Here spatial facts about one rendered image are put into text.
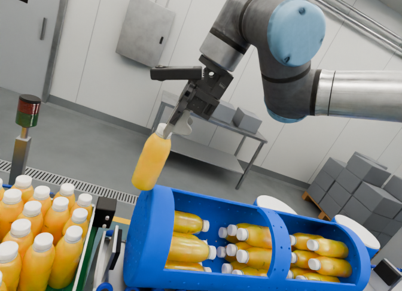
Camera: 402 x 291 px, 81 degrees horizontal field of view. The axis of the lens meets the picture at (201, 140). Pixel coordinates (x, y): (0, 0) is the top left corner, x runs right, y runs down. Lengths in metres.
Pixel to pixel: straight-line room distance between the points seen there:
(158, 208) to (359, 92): 0.51
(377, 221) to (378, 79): 3.83
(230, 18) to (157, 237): 0.52
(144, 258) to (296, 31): 0.57
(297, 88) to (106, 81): 3.70
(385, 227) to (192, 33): 3.96
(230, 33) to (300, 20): 0.15
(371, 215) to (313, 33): 3.77
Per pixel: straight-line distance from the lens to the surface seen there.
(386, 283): 1.63
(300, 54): 0.42
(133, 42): 3.67
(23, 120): 1.01
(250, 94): 4.15
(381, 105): 0.48
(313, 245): 1.09
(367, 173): 4.23
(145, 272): 0.68
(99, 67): 4.02
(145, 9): 3.66
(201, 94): 0.52
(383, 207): 4.12
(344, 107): 0.48
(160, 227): 0.64
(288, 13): 0.40
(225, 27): 0.51
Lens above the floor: 1.63
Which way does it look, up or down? 19 degrees down
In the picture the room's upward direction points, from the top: 25 degrees clockwise
